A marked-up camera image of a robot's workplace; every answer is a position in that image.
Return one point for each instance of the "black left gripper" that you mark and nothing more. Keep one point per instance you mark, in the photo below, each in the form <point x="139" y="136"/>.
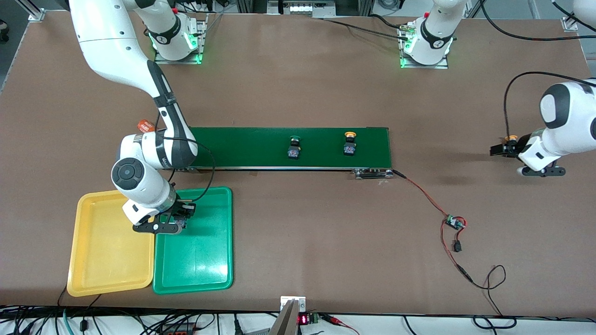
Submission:
<point x="522" y="142"/>

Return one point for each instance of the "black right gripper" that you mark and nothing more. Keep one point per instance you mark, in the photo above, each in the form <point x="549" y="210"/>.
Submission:
<point x="179" y="208"/>

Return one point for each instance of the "yellow push button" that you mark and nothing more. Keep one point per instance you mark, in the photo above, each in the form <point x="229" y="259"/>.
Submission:
<point x="511" y="137"/>
<point x="350" y="149"/>

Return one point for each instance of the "orange cylinder battery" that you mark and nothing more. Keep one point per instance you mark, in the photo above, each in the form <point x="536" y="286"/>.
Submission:
<point x="144" y="126"/>

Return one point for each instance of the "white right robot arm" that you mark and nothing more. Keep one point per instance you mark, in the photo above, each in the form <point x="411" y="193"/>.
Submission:
<point x="111" y="42"/>

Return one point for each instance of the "green plastic tray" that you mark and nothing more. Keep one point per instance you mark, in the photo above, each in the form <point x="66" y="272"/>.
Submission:
<point x="200" y="260"/>

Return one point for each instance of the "small green circuit board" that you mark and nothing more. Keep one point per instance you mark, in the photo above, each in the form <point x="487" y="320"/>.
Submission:
<point x="452" y="222"/>

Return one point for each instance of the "yellow plastic tray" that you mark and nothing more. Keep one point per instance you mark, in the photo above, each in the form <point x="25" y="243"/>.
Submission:
<point x="102" y="260"/>

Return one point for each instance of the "green conveyor belt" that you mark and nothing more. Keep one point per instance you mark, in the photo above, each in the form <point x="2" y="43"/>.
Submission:
<point x="260" y="146"/>

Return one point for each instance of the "red black power strip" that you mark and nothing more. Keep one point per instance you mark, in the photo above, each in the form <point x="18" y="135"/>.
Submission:
<point x="177" y="330"/>

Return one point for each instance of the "red digit display module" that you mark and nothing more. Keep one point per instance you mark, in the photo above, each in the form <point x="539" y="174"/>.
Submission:
<point x="303" y="319"/>

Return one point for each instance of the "red black clip lead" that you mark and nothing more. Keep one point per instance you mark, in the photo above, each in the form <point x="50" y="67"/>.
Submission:
<point x="340" y="322"/>

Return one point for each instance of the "aluminium rack with lights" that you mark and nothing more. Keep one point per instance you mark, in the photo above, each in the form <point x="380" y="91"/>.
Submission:
<point x="302" y="8"/>

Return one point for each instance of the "black caster wheel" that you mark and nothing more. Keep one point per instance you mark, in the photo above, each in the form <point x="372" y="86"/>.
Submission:
<point x="3" y="30"/>

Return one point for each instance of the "grey metal camera mount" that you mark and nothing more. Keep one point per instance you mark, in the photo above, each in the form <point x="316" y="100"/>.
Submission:
<point x="288" y="321"/>

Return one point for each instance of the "aluminium frame profile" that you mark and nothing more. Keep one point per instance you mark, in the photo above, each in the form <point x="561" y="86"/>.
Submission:
<point x="569" y="23"/>
<point x="36" y="15"/>

